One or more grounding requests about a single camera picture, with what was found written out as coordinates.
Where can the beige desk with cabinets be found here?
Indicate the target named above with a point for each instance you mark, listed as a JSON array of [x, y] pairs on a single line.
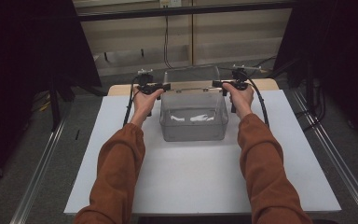
[[230, 37]]

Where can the transparent grey box lid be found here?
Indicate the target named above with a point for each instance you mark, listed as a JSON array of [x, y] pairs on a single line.
[[192, 77]]

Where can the transparent grey storage box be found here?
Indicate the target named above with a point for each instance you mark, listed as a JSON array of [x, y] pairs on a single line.
[[194, 124]]

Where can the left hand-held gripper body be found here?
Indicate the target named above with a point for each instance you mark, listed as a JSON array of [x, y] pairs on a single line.
[[145, 81]]

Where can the white wall socket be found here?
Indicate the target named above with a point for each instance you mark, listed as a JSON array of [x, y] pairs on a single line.
[[171, 3]]

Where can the black curtain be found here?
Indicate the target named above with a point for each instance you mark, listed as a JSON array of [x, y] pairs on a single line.
[[21, 62], [338, 56]]

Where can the person's left hand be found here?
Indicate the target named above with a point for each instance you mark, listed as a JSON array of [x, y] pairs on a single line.
[[144, 104]]

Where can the metal floor rail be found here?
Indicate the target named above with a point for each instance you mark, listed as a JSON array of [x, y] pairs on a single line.
[[338, 161], [37, 177]]

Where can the person's right hand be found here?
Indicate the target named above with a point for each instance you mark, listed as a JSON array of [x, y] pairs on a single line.
[[242, 101]]

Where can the black metal stand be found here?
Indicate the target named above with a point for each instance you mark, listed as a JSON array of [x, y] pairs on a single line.
[[315, 93], [56, 105]]

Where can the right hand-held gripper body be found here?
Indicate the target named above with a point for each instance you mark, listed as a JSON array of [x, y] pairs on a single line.
[[240, 81]]

